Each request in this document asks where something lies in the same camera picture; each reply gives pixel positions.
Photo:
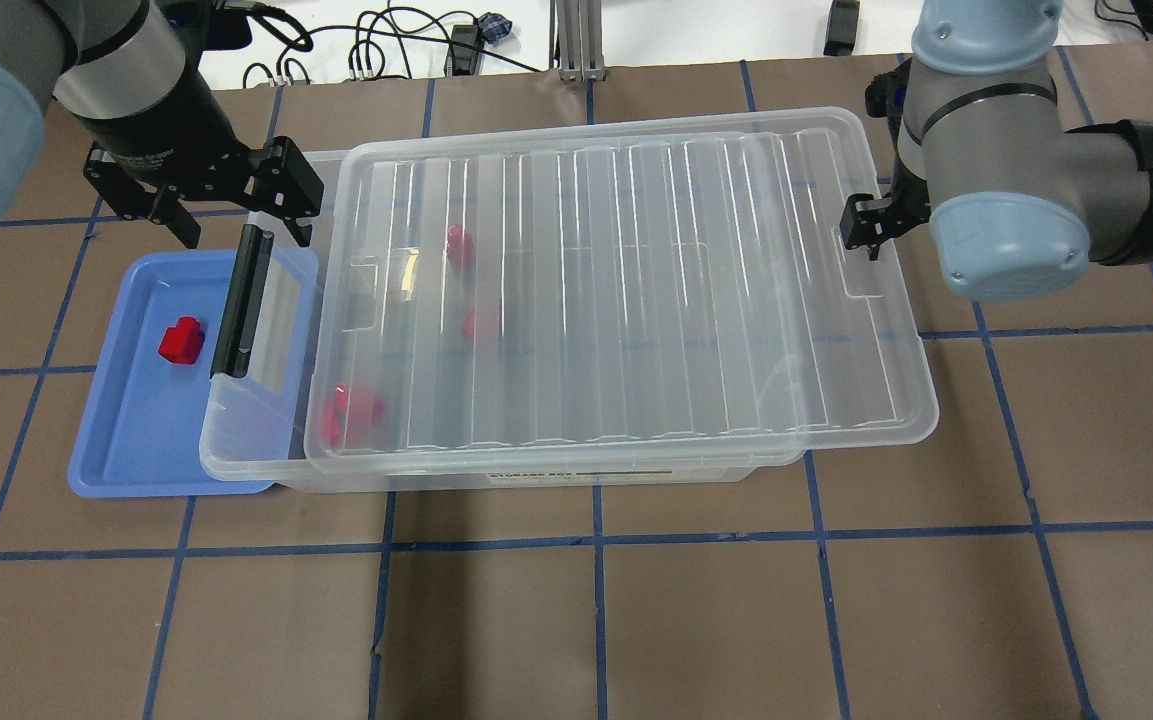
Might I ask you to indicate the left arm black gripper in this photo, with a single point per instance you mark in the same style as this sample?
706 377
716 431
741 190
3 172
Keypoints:
164 128

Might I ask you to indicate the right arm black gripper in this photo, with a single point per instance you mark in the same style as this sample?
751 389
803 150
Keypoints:
868 221

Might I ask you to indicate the clear plastic box lid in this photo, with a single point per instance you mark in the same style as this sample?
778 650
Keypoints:
864 380

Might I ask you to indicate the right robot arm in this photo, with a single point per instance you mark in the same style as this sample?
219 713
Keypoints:
1017 206

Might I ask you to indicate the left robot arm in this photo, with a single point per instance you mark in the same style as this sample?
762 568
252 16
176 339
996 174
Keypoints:
36 90

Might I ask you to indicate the clear plastic storage box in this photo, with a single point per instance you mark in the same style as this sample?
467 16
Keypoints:
562 315

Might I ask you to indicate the black power adapter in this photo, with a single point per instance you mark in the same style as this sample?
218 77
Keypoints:
842 26

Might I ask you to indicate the blue plastic tray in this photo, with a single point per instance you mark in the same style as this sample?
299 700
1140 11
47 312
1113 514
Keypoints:
155 429

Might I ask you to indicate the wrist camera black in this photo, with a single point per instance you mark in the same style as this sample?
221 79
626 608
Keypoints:
205 26

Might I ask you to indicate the black box latch handle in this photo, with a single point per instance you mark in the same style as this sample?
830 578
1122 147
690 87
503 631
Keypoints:
236 335

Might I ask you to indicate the aluminium frame post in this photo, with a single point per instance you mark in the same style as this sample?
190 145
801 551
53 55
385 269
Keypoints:
576 29

